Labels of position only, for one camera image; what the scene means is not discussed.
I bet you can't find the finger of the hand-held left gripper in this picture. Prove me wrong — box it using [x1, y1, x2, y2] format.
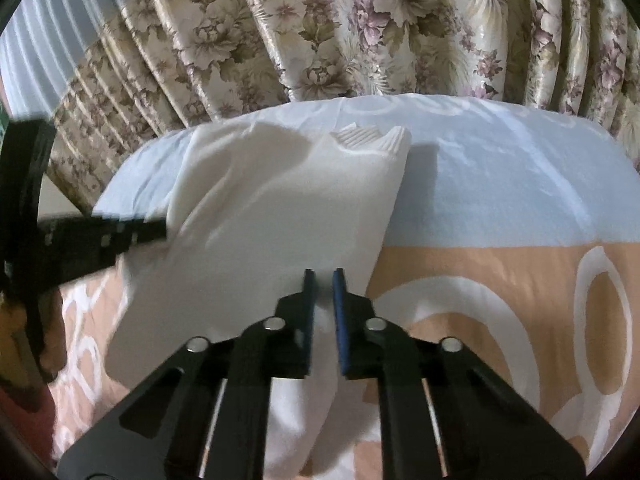
[42, 216, 169, 283]

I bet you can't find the white knit garment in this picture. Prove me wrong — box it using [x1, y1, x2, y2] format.
[106, 122, 412, 480]

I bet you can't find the blue and peach printed blanket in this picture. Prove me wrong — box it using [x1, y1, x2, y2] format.
[50, 94, 640, 480]

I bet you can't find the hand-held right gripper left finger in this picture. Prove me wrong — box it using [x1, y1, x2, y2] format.
[56, 269, 317, 480]

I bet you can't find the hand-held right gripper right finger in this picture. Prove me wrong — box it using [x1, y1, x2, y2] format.
[332, 268, 587, 480]

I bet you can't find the pale blue sheer curtain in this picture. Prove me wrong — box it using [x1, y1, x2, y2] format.
[0, 0, 161, 126]

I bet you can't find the person's left forearm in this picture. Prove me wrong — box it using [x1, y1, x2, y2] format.
[0, 300, 68, 466]

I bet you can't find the floral curtain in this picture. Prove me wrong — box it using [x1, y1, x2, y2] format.
[47, 0, 640, 213]

